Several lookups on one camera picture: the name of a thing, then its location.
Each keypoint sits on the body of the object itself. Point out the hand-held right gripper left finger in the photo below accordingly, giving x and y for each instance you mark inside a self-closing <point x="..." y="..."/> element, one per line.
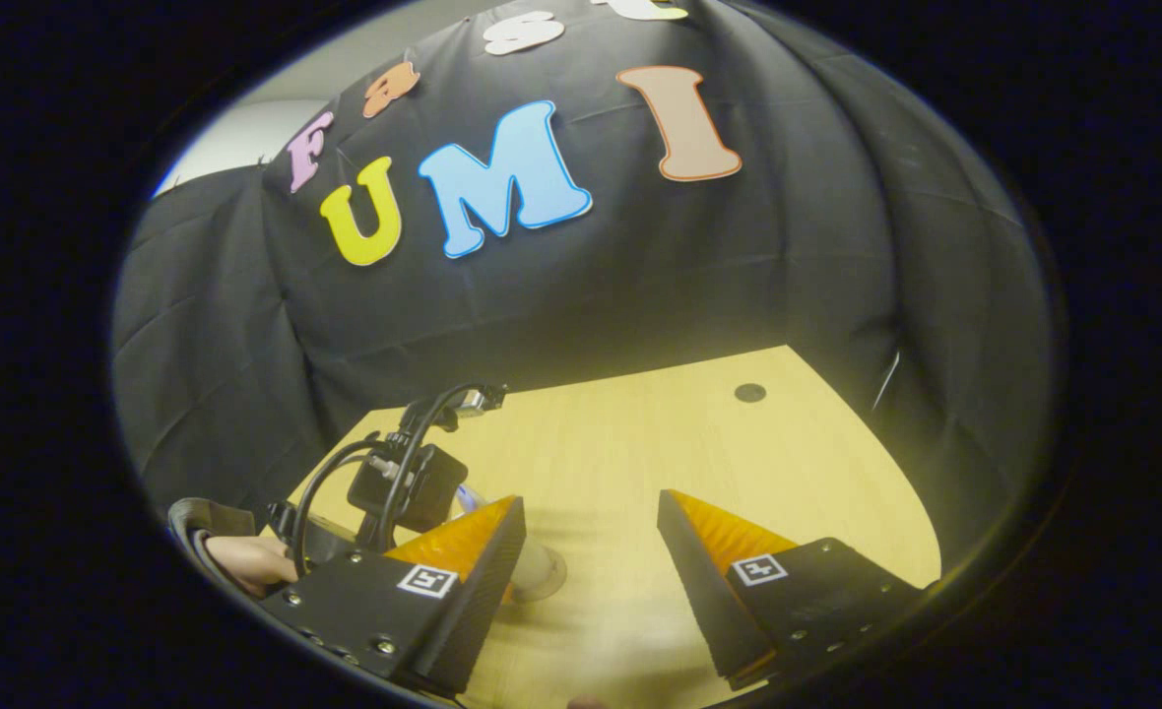
<point x="483" y="601"/>

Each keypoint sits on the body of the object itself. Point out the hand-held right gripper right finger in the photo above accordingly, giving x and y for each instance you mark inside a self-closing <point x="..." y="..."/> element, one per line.
<point x="699" y="591"/>

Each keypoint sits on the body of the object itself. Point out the white toothpaste tube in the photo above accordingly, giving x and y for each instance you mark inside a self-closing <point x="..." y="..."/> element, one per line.
<point x="465" y="497"/>

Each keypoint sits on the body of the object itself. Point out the wooden desktop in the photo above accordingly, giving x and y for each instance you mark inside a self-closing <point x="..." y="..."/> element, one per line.
<point x="640" y="443"/>

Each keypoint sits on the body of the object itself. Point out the black desk hole cap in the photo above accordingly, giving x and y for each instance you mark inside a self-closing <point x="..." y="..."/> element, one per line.
<point x="749" y="393"/>

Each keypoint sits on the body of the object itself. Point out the black backdrop cloth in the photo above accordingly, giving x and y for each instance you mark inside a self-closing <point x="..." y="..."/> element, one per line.
<point x="640" y="295"/>

